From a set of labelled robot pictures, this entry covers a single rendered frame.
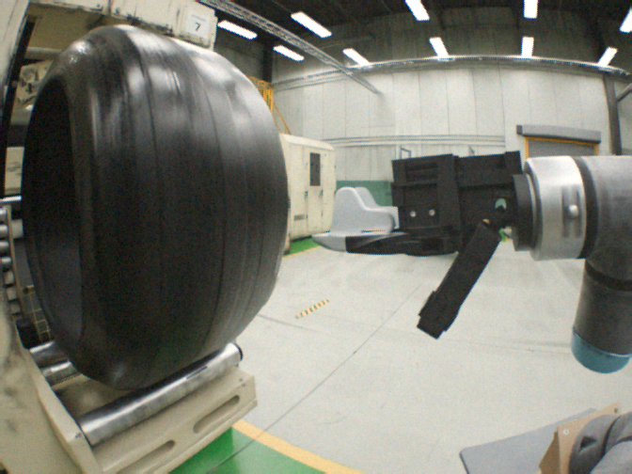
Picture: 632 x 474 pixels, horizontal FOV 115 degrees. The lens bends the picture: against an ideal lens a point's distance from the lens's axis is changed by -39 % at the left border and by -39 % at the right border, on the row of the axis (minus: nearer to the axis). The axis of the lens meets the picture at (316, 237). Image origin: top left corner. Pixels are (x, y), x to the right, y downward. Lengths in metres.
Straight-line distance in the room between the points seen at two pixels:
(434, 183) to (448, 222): 0.03
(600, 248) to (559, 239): 0.05
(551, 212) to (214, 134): 0.32
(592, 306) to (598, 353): 0.05
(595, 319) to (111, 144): 0.47
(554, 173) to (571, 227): 0.04
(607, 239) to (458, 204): 0.14
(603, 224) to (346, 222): 0.23
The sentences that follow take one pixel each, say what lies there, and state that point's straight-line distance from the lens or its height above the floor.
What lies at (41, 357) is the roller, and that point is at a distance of 0.71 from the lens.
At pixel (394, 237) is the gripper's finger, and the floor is 1.16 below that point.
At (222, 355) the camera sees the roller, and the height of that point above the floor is 0.92.
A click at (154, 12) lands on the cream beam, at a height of 1.69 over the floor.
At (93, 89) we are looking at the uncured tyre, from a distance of 0.35.
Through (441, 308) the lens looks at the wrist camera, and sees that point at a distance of 0.29.
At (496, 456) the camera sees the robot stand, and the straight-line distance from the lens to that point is 0.87.
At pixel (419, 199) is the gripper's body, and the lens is 0.27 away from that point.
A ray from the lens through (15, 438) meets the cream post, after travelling 0.54.
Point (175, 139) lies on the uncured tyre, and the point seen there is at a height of 1.25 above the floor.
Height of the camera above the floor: 1.20
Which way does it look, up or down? 9 degrees down
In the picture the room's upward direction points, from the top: straight up
